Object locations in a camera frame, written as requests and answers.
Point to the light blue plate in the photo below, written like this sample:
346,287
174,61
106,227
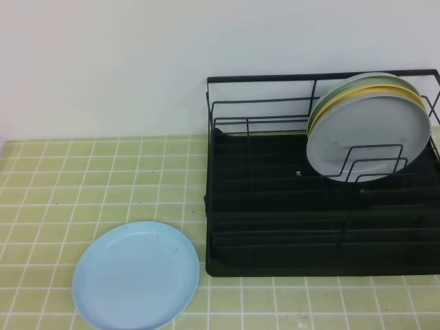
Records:
140,275

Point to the grey plate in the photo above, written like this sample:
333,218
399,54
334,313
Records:
368,138

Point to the yellow plate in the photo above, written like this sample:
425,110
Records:
320,109

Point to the green plate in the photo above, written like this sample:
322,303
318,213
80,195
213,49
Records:
375,78

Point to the black wire dish rack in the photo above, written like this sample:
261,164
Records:
269,213

